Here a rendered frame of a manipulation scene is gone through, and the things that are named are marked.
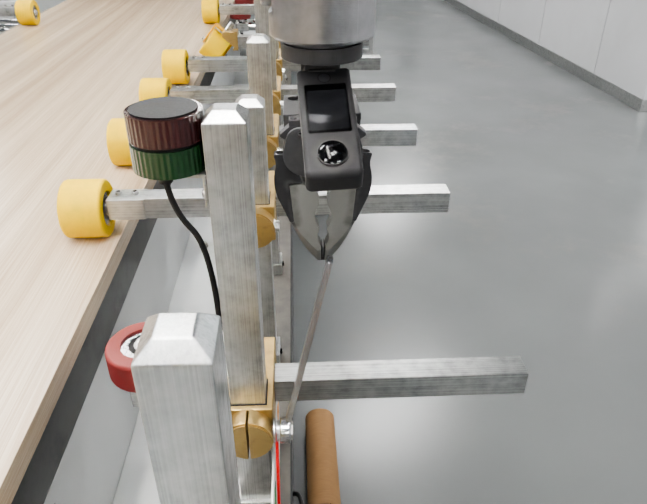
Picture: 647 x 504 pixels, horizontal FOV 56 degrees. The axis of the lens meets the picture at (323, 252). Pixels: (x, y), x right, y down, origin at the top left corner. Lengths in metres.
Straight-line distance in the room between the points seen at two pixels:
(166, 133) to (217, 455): 0.26
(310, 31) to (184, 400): 0.32
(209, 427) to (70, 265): 0.58
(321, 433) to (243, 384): 1.06
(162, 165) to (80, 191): 0.39
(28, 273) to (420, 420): 1.26
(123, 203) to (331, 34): 0.44
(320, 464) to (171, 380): 1.34
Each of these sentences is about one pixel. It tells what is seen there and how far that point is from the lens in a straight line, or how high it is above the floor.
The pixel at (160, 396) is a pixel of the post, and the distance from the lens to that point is 0.28.
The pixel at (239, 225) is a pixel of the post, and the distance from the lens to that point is 0.51.
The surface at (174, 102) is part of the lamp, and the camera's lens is 0.51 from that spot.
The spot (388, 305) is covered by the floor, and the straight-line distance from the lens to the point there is 2.24.
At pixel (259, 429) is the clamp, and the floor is 0.86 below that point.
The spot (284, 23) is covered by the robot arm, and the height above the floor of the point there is 1.23.
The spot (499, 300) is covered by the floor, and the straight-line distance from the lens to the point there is 2.35.
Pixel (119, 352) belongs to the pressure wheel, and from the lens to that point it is 0.67.
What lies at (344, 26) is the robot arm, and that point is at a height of 1.22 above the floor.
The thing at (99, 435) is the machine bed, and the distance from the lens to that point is 0.84.
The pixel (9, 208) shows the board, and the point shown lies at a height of 0.90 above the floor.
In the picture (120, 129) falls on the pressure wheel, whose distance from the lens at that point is 1.08.
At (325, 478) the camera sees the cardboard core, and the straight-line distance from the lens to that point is 1.58.
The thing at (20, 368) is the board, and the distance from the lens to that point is 0.70.
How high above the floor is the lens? 1.32
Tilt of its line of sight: 31 degrees down
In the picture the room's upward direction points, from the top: straight up
